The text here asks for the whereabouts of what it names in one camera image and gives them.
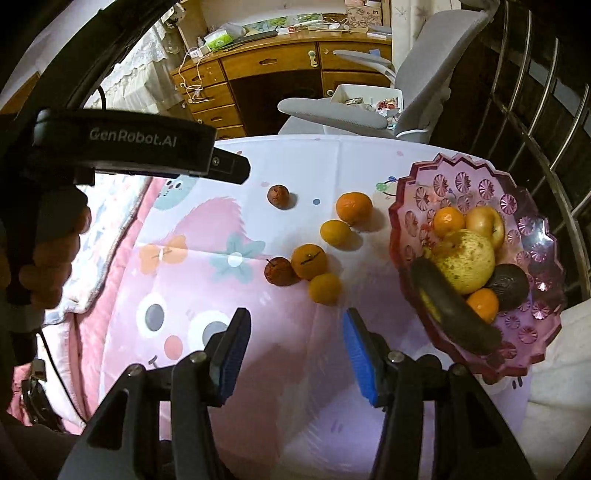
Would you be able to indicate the black device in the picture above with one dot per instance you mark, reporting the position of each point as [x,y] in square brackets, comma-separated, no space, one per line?
[39,397]

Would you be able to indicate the small dark red fruit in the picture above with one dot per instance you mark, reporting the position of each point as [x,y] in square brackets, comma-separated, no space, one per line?
[278,272]
[278,196]

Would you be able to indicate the pink quilt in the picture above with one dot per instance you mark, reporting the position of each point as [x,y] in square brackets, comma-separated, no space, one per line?
[92,350]

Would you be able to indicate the pastel floral blanket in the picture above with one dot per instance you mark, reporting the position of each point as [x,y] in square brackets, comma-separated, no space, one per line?
[106,230]

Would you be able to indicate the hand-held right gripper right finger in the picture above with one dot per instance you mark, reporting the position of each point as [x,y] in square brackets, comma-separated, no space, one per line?
[362,355]

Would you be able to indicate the purple glass bowl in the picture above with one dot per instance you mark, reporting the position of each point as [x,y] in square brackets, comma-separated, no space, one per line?
[531,258]

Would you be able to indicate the grey office chair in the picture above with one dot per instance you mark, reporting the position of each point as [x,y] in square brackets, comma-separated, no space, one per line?
[434,60]

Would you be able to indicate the dark avocado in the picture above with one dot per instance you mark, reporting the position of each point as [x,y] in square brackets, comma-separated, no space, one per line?
[509,287]

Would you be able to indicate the orange tangerine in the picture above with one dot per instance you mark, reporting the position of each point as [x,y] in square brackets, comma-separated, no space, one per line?
[324,289]
[335,233]
[483,304]
[353,207]
[308,261]
[448,220]

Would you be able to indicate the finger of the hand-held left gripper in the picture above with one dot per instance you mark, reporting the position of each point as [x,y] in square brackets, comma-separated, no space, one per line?
[231,167]

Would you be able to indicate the wooden desk with drawers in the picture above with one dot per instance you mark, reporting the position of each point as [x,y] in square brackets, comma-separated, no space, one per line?
[268,69]

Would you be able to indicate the green tissue pack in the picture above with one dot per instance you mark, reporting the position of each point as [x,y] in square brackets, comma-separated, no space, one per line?
[217,40]

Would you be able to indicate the dark overripe banana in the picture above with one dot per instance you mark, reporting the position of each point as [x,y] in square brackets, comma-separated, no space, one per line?
[455,310]

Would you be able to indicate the bed with white lace cover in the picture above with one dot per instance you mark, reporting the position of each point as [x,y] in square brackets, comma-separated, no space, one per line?
[138,64]

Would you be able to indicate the white floral curtain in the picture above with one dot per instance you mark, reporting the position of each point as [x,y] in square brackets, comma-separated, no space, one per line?
[411,23]

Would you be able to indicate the person's dark pants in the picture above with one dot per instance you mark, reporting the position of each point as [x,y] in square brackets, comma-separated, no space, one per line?
[32,452]

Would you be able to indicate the cartoon face printed tablecloth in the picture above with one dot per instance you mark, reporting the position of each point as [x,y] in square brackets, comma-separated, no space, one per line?
[277,332]

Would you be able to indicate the white power strip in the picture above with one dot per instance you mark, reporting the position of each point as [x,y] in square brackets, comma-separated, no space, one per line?
[196,53]

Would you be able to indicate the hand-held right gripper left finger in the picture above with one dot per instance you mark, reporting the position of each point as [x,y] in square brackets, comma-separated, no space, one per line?
[233,355]

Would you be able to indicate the red apple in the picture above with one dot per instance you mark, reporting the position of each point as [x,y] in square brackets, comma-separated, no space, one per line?
[485,224]

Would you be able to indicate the white tray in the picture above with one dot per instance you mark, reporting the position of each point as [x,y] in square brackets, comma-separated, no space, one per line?
[364,99]

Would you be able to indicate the person's left hand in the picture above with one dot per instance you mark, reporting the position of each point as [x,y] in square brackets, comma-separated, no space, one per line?
[51,277]

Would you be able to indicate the patterned cardboard box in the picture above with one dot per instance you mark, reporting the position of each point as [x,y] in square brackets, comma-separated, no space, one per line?
[364,14]

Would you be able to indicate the yellow pear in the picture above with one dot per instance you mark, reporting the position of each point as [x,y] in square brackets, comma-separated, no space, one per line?
[464,263]

